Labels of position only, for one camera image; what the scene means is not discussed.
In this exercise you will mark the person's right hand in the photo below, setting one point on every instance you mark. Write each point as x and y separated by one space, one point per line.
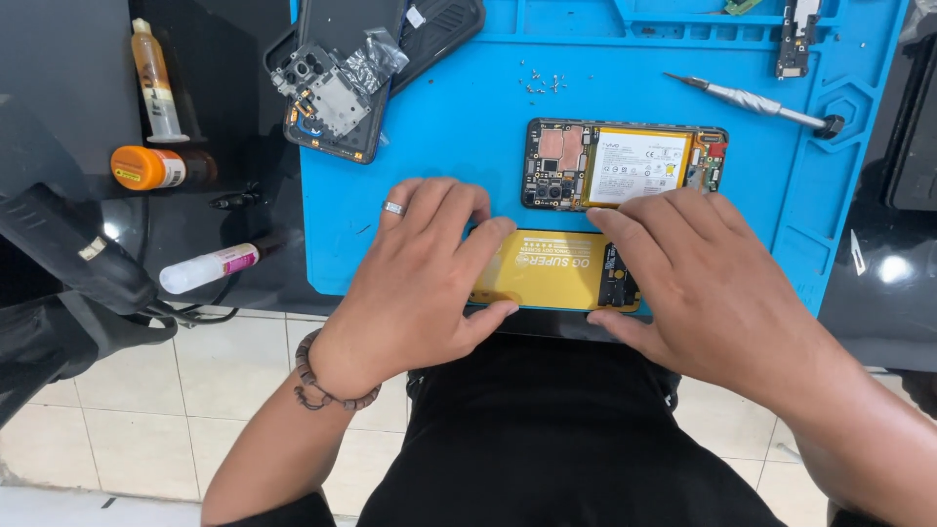
703 293

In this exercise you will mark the person's left hand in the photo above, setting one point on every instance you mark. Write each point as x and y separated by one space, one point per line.
410 293

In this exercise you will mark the yellow-backed replacement phone screen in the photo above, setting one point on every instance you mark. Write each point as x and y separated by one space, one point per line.
556 272

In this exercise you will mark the opened smartphone with battery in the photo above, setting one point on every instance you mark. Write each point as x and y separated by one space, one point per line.
637 165

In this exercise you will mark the silver scalpel blade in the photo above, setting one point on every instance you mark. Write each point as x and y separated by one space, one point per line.
857 255

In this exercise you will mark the dark phone back housing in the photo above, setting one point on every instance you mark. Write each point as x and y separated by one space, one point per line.
344 143

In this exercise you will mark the blue silicone repair mat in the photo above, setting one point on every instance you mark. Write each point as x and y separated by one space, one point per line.
454 132

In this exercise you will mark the silver precision screwdriver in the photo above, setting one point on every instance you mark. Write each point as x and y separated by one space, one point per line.
754 102

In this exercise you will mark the small black clip tool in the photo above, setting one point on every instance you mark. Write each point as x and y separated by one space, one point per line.
236 199

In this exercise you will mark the person's black clothing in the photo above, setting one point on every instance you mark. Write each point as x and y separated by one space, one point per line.
549 439

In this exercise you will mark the white glue tube pink label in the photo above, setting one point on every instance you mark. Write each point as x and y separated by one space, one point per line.
209 265

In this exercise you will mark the clear plastic film piece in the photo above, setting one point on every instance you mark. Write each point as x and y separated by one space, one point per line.
375 60

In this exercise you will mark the cluster of tiny screws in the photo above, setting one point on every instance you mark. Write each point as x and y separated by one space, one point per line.
543 83

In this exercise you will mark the black device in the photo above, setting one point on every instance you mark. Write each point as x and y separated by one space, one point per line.
915 139

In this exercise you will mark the black phone case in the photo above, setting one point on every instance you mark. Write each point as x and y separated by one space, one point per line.
446 33

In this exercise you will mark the black phone circuit board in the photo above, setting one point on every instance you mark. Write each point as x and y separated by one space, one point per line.
796 36

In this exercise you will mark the small green circuit board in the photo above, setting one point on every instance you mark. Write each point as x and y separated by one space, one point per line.
741 6

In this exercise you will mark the orange-capped brown bottle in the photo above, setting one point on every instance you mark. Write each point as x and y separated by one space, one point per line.
146 168

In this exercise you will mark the amber flux syringe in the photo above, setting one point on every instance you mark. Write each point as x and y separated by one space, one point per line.
157 80

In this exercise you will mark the black hot air gun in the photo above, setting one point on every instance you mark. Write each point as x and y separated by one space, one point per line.
66 249

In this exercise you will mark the clear plastic bag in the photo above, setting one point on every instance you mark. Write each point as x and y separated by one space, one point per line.
921 18

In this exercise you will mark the grey metal camera bracket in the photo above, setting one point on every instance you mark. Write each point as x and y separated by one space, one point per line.
329 95

